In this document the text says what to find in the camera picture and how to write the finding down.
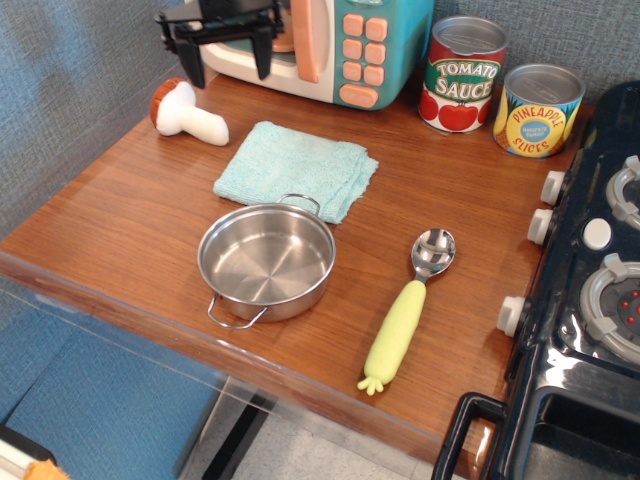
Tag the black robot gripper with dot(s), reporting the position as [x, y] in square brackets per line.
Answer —
[194, 23]

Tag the plush mushroom toy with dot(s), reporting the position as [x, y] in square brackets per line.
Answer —
[173, 110]

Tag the light blue folded cloth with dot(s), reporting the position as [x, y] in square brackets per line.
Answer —
[273, 161]

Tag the toy microwave teal and cream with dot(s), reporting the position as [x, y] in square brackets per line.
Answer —
[358, 54]

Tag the small steel pan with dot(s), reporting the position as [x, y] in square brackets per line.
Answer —
[266, 262]

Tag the tomato sauce can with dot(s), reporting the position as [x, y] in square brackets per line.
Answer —
[464, 61]

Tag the pineapple slices can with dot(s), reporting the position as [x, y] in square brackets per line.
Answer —
[537, 109]

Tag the orange fuzzy object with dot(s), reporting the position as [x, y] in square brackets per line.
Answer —
[44, 470]

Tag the black toy stove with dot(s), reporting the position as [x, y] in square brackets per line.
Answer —
[571, 409]

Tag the spoon with yellow handle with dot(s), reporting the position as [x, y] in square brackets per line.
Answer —
[432, 253]

